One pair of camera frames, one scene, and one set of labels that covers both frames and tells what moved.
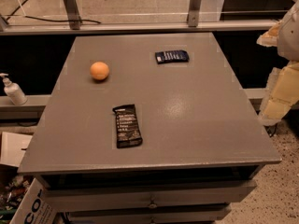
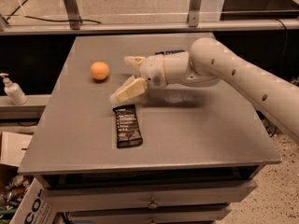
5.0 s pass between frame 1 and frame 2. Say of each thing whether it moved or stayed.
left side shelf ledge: stayed
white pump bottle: stayed
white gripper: moved
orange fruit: stayed
